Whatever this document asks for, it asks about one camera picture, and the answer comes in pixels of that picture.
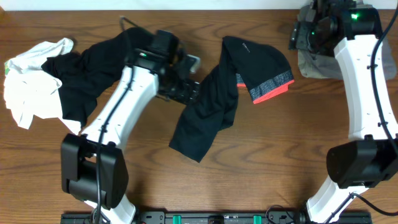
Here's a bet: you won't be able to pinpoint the black leggings with coral waistband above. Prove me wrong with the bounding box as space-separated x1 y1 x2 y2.
169 36 294 162

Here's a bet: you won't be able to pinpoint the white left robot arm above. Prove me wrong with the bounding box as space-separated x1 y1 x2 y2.
60 49 200 223

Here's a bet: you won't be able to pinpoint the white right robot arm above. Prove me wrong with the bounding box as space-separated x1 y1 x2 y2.
289 0 397 223

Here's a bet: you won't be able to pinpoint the grey folded trousers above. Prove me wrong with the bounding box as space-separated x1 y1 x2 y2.
297 3 397 81

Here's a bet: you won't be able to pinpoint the black garment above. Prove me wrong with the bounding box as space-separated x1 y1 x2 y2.
41 27 154 127

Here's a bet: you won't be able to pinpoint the white t-shirt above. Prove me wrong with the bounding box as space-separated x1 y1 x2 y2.
4 38 81 134

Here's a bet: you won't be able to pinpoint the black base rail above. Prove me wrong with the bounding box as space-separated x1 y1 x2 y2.
60 208 373 224

